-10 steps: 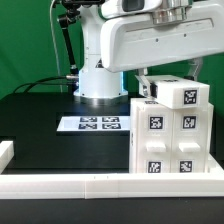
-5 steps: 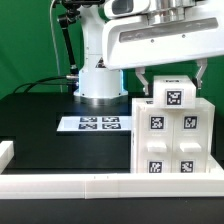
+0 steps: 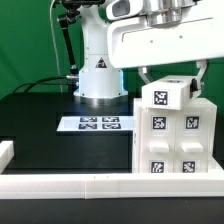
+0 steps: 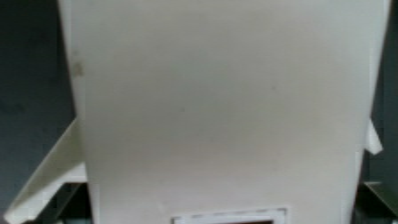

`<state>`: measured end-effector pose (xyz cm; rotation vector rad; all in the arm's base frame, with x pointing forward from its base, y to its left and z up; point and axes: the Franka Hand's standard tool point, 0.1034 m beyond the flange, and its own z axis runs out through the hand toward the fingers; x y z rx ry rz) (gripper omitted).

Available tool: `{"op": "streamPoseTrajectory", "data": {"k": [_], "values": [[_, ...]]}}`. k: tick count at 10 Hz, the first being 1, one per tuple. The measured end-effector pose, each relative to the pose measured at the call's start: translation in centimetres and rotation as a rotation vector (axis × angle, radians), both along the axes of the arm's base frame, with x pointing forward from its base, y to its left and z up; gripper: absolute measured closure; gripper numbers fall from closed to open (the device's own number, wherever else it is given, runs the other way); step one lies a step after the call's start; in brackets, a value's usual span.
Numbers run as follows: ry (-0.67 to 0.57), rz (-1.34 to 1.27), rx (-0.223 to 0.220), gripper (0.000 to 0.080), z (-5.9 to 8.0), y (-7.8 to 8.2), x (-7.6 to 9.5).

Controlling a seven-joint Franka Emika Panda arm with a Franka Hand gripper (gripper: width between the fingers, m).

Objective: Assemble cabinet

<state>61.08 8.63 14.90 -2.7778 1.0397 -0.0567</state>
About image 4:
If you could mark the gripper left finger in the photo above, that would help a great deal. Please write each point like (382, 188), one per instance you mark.
(67, 208)

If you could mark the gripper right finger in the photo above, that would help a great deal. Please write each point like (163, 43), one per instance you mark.
(376, 202)

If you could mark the white cabinet top block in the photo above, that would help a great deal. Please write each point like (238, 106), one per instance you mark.
(222, 87)

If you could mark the white U-shaped obstacle fence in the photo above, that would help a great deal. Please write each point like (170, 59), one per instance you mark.
(58, 170)

